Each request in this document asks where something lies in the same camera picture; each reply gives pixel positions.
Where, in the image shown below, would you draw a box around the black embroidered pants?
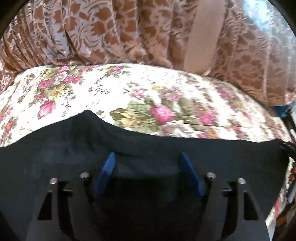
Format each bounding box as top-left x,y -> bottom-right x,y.
1,110 -> 289,240

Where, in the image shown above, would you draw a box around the brown floral curtain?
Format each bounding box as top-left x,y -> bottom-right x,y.
1,1 -> 295,106

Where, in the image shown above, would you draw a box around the floral bed sheet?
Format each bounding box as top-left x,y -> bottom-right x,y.
0,63 -> 296,230

